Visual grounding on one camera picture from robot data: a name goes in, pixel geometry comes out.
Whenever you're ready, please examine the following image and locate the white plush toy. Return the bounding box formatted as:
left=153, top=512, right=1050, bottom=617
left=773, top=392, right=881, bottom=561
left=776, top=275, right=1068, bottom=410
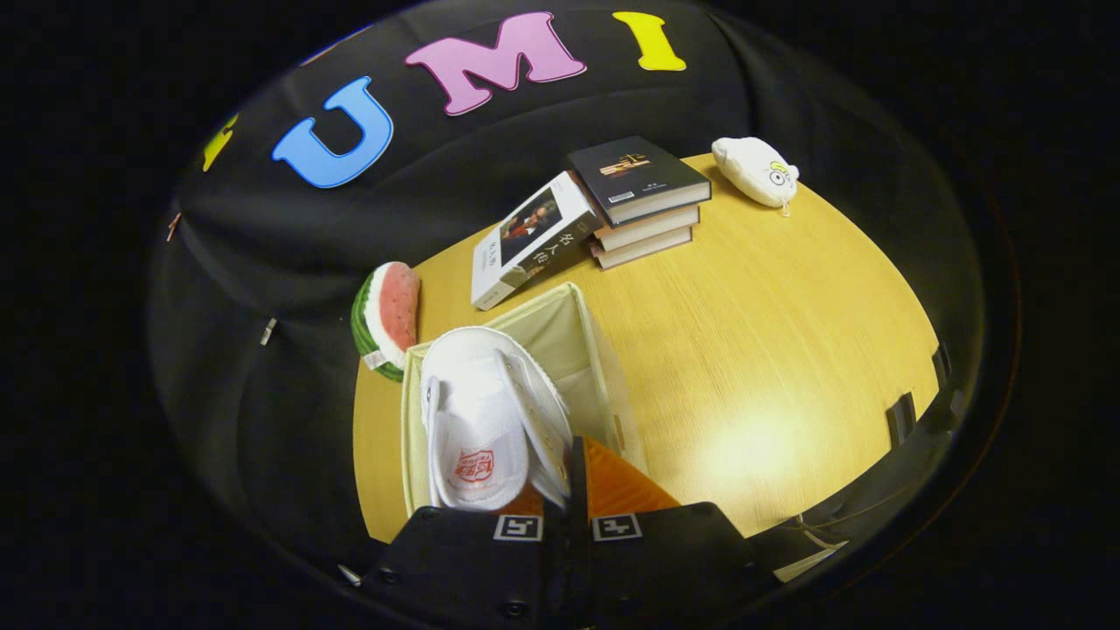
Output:
left=710, top=136, right=800, bottom=215

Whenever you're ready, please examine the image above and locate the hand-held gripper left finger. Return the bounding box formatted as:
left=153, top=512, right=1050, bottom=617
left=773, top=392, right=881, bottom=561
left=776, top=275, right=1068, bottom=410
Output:
left=359, top=486, right=570, bottom=622

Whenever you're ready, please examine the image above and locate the brown edged book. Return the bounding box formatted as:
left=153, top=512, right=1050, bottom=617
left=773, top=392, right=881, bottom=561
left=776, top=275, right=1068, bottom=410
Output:
left=589, top=225, right=695, bottom=270
left=595, top=206, right=701, bottom=252

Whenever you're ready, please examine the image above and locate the white canvas shoe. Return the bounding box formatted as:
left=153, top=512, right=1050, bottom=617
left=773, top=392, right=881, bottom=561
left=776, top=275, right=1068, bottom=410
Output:
left=420, top=325, right=574, bottom=513

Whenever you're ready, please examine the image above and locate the watermelon slice plush toy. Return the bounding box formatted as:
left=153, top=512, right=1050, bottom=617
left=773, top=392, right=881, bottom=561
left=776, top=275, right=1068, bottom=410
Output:
left=351, top=262, right=422, bottom=382

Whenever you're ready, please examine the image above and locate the cream fabric storage box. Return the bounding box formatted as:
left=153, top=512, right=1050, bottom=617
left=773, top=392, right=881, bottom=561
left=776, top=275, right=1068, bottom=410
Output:
left=401, top=282, right=648, bottom=517

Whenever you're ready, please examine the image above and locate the black cover book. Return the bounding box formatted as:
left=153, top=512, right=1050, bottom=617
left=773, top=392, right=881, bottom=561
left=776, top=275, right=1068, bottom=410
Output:
left=567, top=136, right=712, bottom=227

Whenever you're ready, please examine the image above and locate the white portrait cover book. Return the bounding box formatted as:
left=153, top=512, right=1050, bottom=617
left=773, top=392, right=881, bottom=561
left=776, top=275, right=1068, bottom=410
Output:
left=471, top=171, right=605, bottom=312

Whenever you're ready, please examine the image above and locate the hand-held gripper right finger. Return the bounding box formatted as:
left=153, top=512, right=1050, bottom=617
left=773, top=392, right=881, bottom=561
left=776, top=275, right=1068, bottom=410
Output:
left=567, top=436, right=780, bottom=622

